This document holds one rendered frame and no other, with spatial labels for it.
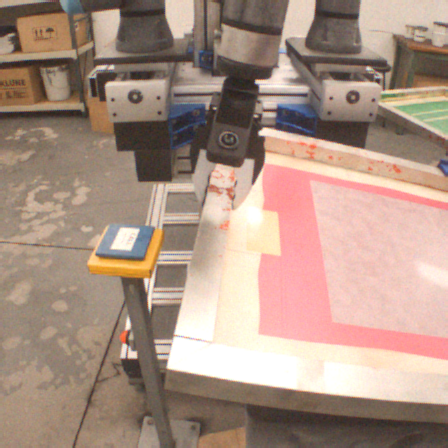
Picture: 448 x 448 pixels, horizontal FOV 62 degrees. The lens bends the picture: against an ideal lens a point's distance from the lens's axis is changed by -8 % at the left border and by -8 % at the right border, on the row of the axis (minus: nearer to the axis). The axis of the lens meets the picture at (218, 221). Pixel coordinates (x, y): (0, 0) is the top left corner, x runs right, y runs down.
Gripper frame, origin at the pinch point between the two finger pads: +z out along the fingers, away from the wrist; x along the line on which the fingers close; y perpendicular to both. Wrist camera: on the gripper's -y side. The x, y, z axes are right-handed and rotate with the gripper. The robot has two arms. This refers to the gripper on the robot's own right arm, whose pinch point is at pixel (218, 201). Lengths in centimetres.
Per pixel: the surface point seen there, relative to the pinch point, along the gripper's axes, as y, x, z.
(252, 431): -22.0, -10.9, 22.8
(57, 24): 332, 186, 46
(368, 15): 380, -113, -8
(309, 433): -22.0, -18.9, 21.1
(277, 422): -22.3, -13.4, 18.5
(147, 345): 10, 11, 52
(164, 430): 11, 3, 99
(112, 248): 8.9, 18.6, 20.9
